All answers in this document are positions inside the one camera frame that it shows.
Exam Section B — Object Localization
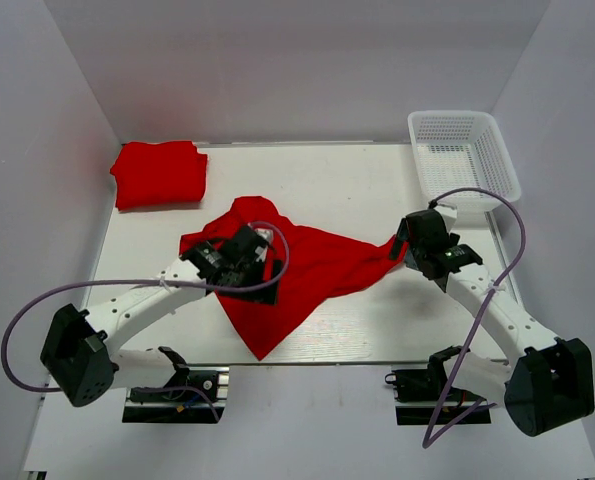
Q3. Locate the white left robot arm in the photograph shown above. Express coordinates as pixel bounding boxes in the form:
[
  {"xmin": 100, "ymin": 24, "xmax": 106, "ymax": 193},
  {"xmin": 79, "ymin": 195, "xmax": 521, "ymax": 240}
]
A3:
[{"xmin": 40, "ymin": 222, "xmax": 290, "ymax": 407}]

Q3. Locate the red folded t shirt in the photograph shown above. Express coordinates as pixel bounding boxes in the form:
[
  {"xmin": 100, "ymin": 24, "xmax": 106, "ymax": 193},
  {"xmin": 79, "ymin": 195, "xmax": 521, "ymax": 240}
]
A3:
[{"xmin": 110, "ymin": 141, "xmax": 208, "ymax": 211}]

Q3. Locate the red t shirt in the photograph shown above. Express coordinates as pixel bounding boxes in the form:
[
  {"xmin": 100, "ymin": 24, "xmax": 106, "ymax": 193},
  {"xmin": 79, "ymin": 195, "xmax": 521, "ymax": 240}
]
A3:
[
  {"xmin": 110, "ymin": 141, "xmax": 208, "ymax": 211},
  {"xmin": 179, "ymin": 196, "xmax": 404, "ymax": 360}
]

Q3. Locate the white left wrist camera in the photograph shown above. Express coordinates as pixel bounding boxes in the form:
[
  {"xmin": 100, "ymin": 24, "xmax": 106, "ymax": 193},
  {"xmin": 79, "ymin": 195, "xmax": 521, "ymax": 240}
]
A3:
[{"xmin": 253, "ymin": 228, "xmax": 275, "ymax": 256}]

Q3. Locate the white plastic mesh basket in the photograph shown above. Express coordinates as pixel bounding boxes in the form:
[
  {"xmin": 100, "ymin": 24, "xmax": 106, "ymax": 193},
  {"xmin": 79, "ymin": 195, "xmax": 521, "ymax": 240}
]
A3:
[{"xmin": 407, "ymin": 110, "xmax": 522, "ymax": 213}]

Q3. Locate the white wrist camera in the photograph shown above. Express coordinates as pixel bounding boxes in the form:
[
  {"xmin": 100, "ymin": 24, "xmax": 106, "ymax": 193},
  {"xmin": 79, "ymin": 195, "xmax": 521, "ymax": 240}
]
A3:
[
  {"xmin": 428, "ymin": 200, "xmax": 458, "ymax": 232},
  {"xmin": 253, "ymin": 228, "xmax": 275, "ymax": 256}
]

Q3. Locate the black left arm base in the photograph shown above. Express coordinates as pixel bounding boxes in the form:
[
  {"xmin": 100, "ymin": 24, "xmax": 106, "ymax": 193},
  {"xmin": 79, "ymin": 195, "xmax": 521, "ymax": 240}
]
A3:
[{"xmin": 127, "ymin": 365, "xmax": 220, "ymax": 403}]

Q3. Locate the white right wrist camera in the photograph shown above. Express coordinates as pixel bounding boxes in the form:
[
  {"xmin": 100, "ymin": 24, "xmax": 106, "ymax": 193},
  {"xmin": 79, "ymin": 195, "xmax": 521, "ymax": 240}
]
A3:
[{"xmin": 428, "ymin": 200, "xmax": 458, "ymax": 232}]

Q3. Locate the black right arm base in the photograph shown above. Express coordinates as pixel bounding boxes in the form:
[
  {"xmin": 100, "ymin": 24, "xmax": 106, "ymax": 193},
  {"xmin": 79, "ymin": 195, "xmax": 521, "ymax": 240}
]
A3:
[{"xmin": 384, "ymin": 368, "xmax": 480, "ymax": 407}]

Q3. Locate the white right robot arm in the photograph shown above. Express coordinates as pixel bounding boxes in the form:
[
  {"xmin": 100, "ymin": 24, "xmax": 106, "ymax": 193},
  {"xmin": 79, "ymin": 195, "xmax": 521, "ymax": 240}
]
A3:
[{"xmin": 388, "ymin": 206, "xmax": 595, "ymax": 437}]

